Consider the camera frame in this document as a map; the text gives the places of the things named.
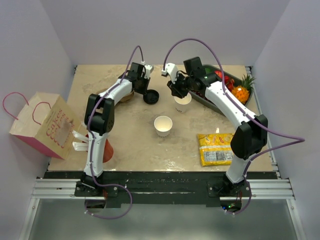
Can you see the brown paper bag pink handles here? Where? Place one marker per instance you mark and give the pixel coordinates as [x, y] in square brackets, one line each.
[46, 123]

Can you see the red straw holder cup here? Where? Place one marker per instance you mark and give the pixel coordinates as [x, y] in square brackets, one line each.
[108, 151]

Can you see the green lime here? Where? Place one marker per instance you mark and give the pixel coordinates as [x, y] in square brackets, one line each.
[208, 70]

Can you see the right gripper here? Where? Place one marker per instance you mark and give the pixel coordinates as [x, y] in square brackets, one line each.
[176, 91]

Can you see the red apple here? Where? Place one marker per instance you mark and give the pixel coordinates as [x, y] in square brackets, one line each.
[219, 73]

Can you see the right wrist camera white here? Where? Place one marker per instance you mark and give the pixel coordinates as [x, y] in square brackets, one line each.
[170, 69]

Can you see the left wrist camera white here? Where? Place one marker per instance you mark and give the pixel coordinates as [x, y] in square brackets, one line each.
[147, 69]

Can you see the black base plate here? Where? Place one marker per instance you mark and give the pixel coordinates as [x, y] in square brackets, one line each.
[155, 188]

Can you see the yellow snack bag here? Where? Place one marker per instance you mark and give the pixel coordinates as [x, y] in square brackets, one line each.
[215, 149]

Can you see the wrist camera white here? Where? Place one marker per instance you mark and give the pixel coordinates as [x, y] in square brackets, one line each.
[170, 69]
[147, 69]

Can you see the toy pineapple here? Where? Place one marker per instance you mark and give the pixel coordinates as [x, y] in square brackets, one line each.
[243, 91]

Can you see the white paper cup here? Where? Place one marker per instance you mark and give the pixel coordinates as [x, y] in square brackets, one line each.
[163, 126]
[182, 104]

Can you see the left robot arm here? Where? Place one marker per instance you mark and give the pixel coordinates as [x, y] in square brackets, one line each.
[99, 119]

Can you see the cardboard cup carrier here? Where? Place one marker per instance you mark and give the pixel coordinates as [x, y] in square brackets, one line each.
[126, 98]

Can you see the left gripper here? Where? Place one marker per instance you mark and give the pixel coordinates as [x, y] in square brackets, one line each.
[143, 90]

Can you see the black coffee lid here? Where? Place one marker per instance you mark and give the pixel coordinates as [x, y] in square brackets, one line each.
[151, 97]

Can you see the white wrapped straws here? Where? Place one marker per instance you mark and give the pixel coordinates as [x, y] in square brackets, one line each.
[81, 142]

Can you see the red cherries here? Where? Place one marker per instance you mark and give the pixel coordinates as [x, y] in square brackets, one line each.
[229, 82]

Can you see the dark red grapes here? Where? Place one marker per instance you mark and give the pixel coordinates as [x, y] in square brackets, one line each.
[196, 94]

